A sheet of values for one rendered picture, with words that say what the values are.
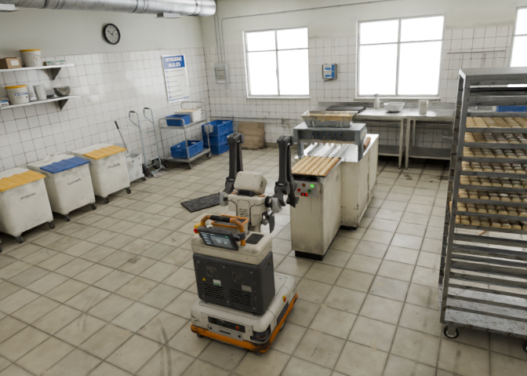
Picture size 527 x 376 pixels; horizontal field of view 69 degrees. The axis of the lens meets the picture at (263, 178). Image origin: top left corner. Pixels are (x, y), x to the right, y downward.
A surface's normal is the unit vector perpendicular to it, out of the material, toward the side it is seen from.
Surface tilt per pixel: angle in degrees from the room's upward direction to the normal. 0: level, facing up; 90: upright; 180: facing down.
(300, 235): 90
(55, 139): 90
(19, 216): 93
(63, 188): 94
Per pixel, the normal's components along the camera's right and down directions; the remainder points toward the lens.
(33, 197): 0.89, 0.13
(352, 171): -0.41, 0.33
